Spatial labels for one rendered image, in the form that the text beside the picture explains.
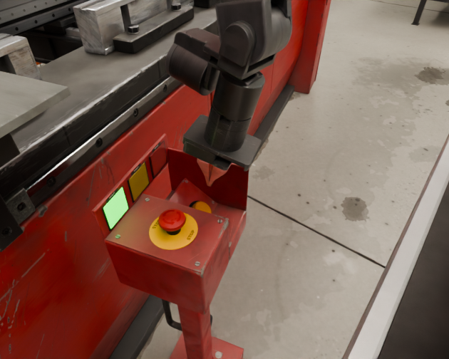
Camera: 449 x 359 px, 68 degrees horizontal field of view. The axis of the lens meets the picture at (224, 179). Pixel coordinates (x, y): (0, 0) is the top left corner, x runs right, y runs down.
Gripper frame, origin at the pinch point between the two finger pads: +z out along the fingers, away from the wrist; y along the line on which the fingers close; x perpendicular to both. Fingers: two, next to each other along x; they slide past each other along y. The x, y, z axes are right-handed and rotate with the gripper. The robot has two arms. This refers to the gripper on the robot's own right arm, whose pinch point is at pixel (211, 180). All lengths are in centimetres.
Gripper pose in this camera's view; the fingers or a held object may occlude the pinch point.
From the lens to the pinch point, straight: 54.9
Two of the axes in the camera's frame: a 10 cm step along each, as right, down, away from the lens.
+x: -3.5, 6.2, -7.0
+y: -9.1, -4.1, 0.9
